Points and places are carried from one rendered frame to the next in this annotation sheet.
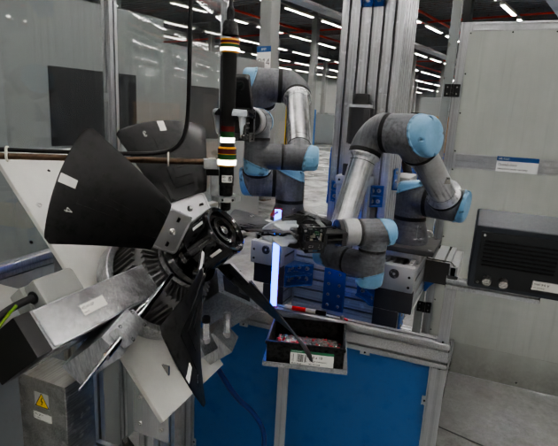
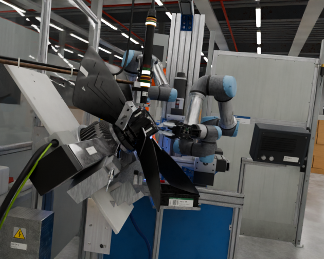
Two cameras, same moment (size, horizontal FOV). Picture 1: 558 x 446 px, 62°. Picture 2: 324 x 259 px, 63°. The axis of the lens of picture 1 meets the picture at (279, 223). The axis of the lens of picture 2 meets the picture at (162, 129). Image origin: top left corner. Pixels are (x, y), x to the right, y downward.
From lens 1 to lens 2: 0.43 m
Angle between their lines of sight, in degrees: 19
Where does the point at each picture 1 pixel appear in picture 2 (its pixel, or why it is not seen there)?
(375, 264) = (211, 148)
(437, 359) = (238, 202)
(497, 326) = not seen: hidden behind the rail
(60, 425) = (33, 249)
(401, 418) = (218, 239)
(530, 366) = (250, 223)
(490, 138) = not seen: hidden behind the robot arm
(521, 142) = (241, 108)
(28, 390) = (9, 227)
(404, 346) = (220, 197)
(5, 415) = not seen: outside the picture
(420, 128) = (229, 81)
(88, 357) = (88, 183)
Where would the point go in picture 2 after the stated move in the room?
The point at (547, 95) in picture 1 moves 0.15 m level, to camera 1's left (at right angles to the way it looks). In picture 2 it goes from (252, 87) to (240, 85)
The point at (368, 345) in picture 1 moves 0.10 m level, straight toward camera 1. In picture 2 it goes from (200, 199) to (204, 205)
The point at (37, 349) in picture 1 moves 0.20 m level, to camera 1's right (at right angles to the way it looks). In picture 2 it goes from (76, 166) to (155, 169)
